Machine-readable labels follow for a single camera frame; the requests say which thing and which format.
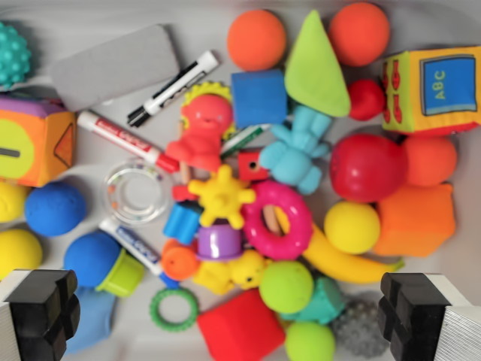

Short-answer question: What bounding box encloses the small red ball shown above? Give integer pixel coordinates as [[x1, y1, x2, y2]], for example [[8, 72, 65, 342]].
[[347, 78, 387, 121]]

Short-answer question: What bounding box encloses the red foam cube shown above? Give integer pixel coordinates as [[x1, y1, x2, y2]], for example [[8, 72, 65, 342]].
[[196, 288, 286, 361]]

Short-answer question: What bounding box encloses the blue plastic ridged cylinder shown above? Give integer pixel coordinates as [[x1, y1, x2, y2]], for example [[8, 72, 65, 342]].
[[162, 201, 204, 246]]

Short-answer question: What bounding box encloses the lime green stacking cup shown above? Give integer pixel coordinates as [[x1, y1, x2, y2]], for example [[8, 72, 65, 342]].
[[95, 247, 146, 298]]

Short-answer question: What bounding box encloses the teal rubber toy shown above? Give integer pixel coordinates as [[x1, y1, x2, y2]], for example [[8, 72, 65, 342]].
[[280, 276, 346, 325]]

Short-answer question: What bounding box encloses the red wooden nut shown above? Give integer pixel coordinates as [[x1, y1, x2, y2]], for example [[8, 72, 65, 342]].
[[171, 184, 200, 202]]

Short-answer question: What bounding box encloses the purple stacking cup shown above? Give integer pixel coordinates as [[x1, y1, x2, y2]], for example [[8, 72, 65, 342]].
[[195, 224, 244, 261]]

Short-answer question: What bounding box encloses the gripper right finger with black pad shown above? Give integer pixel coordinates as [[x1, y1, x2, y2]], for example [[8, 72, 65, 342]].
[[377, 272, 481, 361]]

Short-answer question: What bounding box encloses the light blue soft block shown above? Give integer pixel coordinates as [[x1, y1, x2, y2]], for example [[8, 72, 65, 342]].
[[65, 287, 117, 354]]

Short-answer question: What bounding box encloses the orange foam ball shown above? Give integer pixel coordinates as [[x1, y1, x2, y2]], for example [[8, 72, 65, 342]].
[[404, 135, 458, 188], [226, 9, 288, 72], [328, 2, 391, 68]]

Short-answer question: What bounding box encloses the orange foam cube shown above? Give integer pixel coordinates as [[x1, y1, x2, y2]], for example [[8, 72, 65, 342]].
[[373, 183, 457, 258]]

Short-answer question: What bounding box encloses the blue Expo marker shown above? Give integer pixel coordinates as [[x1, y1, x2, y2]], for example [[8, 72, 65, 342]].
[[98, 217, 180, 289]]

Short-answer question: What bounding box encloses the teal spiky rubber ball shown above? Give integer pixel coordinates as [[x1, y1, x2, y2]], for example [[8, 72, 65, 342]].
[[0, 21, 33, 91]]

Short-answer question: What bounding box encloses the yellow knobby star toy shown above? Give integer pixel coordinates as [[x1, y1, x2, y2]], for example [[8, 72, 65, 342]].
[[187, 164, 257, 229]]

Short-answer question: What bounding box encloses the red rubber dinosaur toy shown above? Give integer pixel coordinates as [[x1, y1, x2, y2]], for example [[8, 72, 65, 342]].
[[165, 93, 234, 174]]

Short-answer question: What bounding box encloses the yellow foam ball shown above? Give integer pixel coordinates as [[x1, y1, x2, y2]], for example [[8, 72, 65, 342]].
[[323, 201, 382, 256], [0, 181, 31, 223], [0, 228, 44, 281]]

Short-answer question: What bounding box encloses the red Expo marker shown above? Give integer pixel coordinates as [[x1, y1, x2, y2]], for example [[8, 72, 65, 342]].
[[77, 110, 180, 173]]

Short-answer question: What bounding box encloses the grey felt whiteboard eraser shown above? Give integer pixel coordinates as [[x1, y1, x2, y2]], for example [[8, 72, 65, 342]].
[[50, 23, 184, 113]]

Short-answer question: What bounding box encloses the fabric cube with ABC print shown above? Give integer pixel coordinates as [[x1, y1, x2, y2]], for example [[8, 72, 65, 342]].
[[381, 45, 481, 137]]

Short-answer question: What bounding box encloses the wooden peg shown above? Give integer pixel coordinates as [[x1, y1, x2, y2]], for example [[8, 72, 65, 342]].
[[262, 205, 281, 236]]

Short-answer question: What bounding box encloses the grey plastic bin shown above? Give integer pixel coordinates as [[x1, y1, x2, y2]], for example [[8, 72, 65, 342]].
[[0, 0, 481, 361]]

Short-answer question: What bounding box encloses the blue foam cube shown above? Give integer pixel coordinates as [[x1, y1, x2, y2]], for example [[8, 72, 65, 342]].
[[230, 68, 289, 129]]

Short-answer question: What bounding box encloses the yellow rubber bear toy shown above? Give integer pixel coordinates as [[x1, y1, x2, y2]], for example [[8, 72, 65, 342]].
[[192, 250, 270, 295]]

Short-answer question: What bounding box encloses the clear rattle ring with beads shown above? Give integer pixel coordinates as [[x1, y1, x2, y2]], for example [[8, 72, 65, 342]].
[[103, 157, 172, 226]]

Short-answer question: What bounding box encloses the black dry-erase marker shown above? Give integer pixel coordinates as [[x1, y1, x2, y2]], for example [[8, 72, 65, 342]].
[[126, 50, 220, 128]]

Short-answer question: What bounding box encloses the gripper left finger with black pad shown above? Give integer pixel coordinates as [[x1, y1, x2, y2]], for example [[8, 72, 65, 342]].
[[0, 268, 81, 361]]

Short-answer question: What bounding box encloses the green dry-erase marker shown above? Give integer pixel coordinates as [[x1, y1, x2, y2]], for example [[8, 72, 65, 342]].
[[219, 123, 271, 159]]

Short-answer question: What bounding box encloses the shiny red ball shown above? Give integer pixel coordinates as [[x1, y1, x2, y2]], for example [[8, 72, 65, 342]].
[[329, 133, 410, 204]]

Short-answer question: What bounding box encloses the fabric cube with green circle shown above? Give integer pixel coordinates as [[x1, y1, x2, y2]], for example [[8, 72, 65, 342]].
[[0, 96, 78, 188]]

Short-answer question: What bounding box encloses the blue foam ball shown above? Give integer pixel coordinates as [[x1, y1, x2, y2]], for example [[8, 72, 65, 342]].
[[24, 181, 87, 237], [62, 231, 123, 290]]

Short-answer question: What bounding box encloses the pink plastic ring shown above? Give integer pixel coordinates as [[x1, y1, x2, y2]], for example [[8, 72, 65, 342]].
[[241, 180, 313, 261]]

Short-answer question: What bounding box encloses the yellow plastic banana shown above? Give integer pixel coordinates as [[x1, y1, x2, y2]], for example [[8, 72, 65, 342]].
[[300, 221, 406, 284]]

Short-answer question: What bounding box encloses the orange stacking cup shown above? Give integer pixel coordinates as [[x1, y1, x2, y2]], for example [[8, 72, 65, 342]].
[[160, 238, 200, 282]]

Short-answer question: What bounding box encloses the green foam cone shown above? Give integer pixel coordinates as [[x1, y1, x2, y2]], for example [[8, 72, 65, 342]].
[[283, 9, 352, 117]]

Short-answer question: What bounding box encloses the light blue rubber bear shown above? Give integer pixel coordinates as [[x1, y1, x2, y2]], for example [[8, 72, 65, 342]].
[[259, 105, 334, 196]]

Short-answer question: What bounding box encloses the green teether ring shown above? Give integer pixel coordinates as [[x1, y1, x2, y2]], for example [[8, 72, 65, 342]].
[[149, 287, 200, 333]]

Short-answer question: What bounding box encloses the grey spiky ball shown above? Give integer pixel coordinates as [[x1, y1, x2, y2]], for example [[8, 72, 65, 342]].
[[332, 293, 390, 356]]

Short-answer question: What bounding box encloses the green foam ball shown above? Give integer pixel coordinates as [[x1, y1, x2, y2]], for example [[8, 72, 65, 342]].
[[259, 260, 315, 315], [284, 321, 336, 361]]

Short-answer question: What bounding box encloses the red wooden cube bead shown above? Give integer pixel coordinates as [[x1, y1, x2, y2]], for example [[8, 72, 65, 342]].
[[237, 149, 271, 182]]

